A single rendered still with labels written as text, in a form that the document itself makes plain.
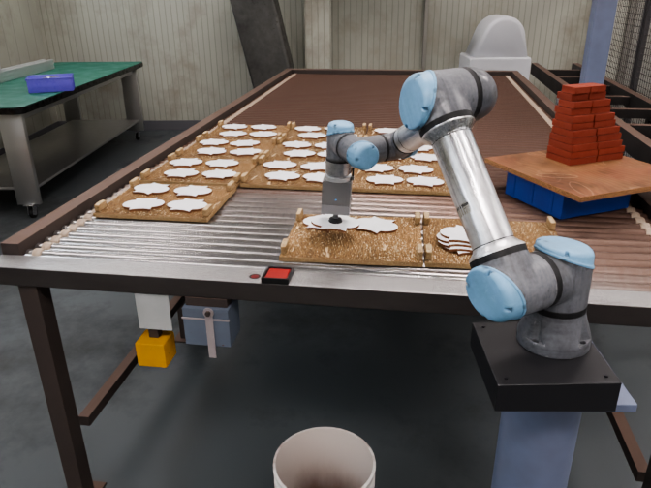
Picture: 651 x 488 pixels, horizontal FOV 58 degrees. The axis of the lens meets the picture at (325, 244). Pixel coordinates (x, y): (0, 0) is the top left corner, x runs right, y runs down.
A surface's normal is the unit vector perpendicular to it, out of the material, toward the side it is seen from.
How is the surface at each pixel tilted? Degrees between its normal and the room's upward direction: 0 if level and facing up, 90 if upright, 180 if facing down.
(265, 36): 90
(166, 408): 0
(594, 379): 2
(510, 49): 90
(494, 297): 97
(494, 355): 2
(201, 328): 90
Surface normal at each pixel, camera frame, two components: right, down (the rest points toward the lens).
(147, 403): -0.01, -0.92
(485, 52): -0.02, 0.40
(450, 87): 0.33, -0.30
